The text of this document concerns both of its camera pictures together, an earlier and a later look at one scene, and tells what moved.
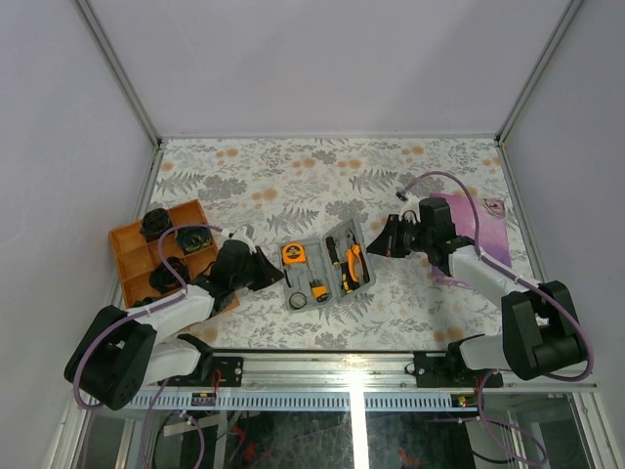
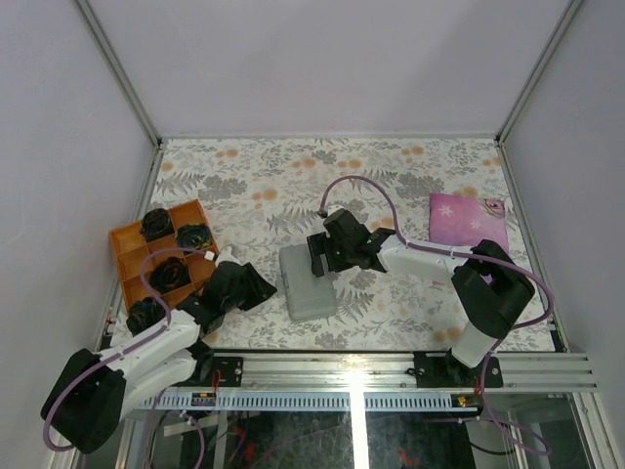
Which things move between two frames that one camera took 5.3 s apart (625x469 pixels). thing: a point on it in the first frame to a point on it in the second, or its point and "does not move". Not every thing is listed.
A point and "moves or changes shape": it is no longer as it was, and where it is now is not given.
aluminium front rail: [358, 371] does not move
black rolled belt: [154, 223] does not move
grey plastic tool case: [318, 272] moves or changes shape
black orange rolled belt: [163, 279] does not move
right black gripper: [386, 243] to [321, 245]
